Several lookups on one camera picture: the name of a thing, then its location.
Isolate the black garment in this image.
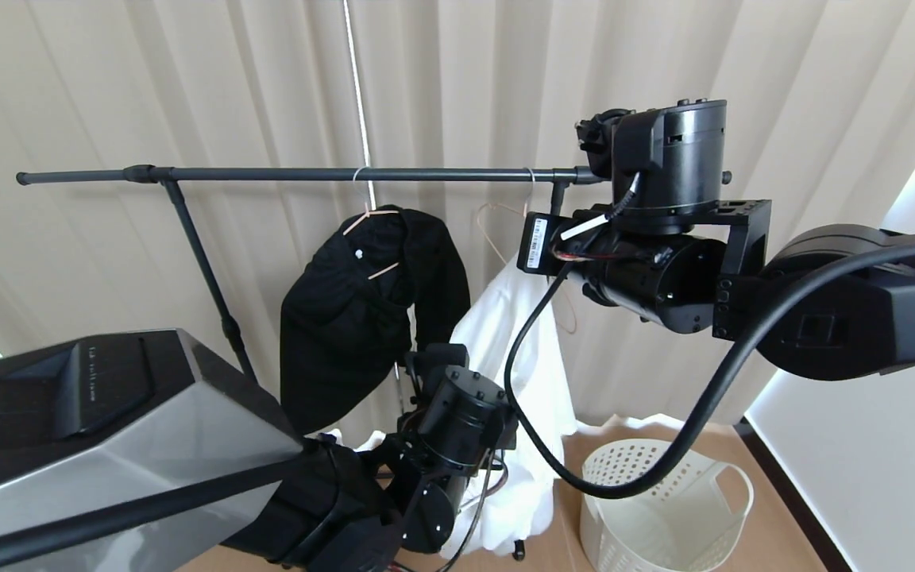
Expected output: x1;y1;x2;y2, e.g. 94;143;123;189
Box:
279;207;472;435

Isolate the white garment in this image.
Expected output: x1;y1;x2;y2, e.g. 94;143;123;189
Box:
322;254;581;557

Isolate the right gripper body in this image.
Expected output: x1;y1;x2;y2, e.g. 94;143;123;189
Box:
517;211;727;334

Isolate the white laundry basket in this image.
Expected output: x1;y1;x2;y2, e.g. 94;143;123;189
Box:
581;439;755;572

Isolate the black clothes rack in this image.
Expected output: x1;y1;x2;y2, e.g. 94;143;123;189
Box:
17;165;732;561

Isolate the beige curtain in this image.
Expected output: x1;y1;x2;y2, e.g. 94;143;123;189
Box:
0;0;915;446

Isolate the pink clothes hanger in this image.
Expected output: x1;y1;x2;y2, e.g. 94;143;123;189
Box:
344;168;401;280
477;168;577;334

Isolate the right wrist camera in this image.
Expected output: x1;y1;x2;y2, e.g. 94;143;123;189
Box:
577;109;633;180

